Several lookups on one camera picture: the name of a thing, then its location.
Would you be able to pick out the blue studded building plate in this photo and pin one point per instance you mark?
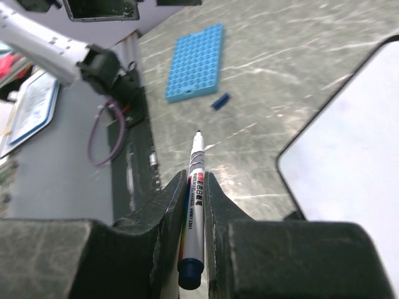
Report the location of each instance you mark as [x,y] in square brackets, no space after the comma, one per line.
[195,64]

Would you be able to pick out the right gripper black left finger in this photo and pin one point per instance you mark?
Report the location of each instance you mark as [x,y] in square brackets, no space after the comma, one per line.
[135,257]

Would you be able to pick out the blue framed certificate paper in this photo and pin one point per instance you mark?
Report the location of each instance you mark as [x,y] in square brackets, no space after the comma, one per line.
[35,107]

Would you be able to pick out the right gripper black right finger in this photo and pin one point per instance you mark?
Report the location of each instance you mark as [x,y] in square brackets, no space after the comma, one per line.
[287,259]

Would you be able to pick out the white board with black frame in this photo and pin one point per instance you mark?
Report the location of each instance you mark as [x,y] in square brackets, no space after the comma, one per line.
[343,164]

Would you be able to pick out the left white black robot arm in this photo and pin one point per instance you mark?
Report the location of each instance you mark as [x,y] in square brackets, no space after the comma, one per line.
[68,59]

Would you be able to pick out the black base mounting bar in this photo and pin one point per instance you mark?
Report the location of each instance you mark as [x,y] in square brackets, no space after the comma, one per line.
[134,173]

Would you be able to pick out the white blue whiteboard marker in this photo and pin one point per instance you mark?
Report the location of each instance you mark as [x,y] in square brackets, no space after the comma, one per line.
[191,254]

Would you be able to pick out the blue marker cap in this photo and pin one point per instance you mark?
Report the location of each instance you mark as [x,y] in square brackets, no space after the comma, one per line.
[220,102]

